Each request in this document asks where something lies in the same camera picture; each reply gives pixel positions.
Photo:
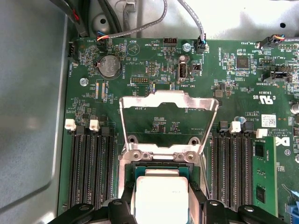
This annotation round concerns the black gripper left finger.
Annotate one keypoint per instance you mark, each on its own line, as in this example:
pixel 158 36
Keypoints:
pixel 119 211

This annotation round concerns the silver coin battery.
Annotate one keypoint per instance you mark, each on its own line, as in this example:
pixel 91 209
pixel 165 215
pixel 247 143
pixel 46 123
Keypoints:
pixel 109 66

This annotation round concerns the silver CPU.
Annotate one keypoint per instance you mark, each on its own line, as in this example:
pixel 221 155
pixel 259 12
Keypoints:
pixel 161 200

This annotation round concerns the RAM slot with white clip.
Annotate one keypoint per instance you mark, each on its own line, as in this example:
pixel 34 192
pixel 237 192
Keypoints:
pixel 230 175
pixel 73 163
pixel 96 163

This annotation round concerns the RAM slot with black clip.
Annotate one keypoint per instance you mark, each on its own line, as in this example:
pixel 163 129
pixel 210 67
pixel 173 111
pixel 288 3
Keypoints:
pixel 84 163
pixel 245 175
pixel 218 175
pixel 108 163

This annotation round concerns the CPU socket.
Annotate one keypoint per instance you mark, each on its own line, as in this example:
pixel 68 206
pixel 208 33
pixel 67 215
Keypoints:
pixel 163 163

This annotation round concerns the black PC case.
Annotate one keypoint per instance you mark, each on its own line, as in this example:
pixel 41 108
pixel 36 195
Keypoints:
pixel 28 116

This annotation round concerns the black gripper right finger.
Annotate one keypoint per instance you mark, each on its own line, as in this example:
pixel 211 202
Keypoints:
pixel 211 211

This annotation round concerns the metal socket cover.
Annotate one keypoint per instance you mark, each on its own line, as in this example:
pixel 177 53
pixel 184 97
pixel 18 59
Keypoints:
pixel 198 103

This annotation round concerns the green motherboard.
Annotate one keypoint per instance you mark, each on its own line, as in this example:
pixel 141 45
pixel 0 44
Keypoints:
pixel 233 105

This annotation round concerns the green RAM stick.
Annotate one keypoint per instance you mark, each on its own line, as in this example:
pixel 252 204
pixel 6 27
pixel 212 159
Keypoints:
pixel 265 175

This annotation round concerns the silver USB port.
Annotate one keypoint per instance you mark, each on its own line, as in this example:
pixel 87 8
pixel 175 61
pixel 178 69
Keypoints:
pixel 182 70

